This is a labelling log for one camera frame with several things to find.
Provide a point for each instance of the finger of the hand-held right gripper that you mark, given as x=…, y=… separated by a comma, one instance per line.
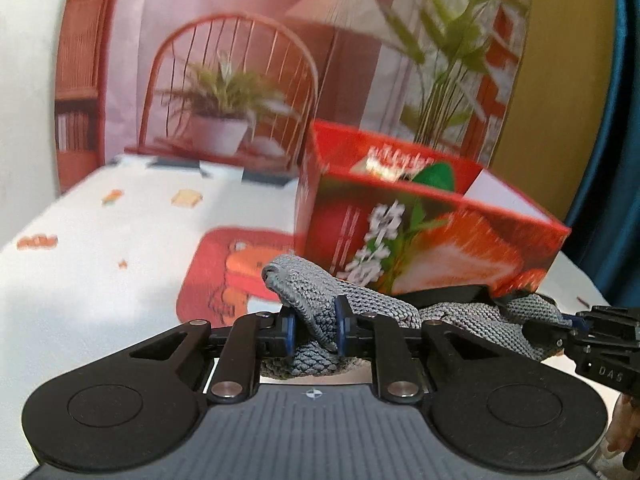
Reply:
x=580, y=322
x=545, y=342

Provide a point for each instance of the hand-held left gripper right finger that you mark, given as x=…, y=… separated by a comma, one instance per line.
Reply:
x=341, y=327

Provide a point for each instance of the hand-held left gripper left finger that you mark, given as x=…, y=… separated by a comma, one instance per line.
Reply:
x=289, y=332

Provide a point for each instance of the grey knitted cloth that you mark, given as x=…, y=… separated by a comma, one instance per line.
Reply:
x=380, y=310

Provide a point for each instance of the red strawberry cardboard box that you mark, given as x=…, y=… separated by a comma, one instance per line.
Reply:
x=425, y=220

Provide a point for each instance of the person's right hand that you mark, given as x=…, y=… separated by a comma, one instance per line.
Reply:
x=622, y=425

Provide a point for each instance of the black eye mask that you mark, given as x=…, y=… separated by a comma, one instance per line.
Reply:
x=450, y=295

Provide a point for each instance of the blue curtain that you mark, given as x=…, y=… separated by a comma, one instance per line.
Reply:
x=610, y=135

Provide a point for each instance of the bear printed tablecloth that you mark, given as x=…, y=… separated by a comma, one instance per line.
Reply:
x=100, y=260

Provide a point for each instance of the wall poster with plants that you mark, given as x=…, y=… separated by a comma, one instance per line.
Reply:
x=250, y=60

